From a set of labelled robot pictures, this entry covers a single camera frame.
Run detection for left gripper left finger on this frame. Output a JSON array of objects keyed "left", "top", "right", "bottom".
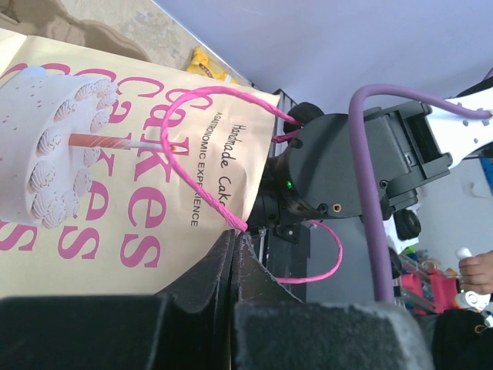
[{"left": 1, "top": 231, "right": 236, "bottom": 369}]

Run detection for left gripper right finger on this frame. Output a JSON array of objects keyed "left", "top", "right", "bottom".
[{"left": 233, "top": 234, "right": 434, "bottom": 369}]

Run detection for brown paper bag pink handles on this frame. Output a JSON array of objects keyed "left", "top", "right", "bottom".
[{"left": 0, "top": 27, "right": 344, "bottom": 300}]

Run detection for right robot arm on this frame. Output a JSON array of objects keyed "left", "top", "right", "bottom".
[{"left": 247, "top": 79, "right": 492, "bottom": 245}]

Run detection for person's hand in background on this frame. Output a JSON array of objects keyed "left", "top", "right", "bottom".
[{"left": 459, "top": 251, "right": 493, "bottom": 294}]

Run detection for yellow snack bag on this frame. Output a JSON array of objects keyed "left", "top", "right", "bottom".
[{"left": 186, "top": 47, "right": 238, "bottom": 84}]

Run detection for cardboard cup carrier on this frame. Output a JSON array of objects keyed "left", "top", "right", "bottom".
[{"left": 1, "top": 0, "right": 150, "bottom": 62}]

